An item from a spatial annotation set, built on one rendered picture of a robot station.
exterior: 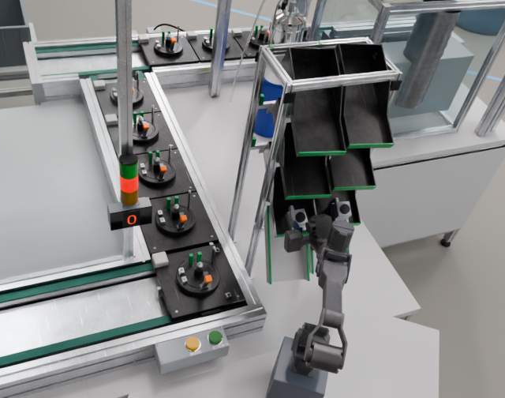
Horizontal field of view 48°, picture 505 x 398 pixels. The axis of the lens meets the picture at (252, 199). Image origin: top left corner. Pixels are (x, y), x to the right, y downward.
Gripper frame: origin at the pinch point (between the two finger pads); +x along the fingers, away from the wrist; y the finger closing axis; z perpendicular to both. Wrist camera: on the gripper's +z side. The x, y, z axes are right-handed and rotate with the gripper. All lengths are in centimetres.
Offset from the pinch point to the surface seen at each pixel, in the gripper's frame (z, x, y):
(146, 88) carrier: -2, 119, 26
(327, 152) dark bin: 24.3, -1.8, -2.2
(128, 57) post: 49, 12, 44
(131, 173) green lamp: 17, 16, 46
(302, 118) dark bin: 29.8, 8.2, 0.7
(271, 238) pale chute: -15.7, 17.7, 4.6
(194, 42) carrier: 6, 155, -5
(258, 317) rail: -33.1, 2.3, 14.0
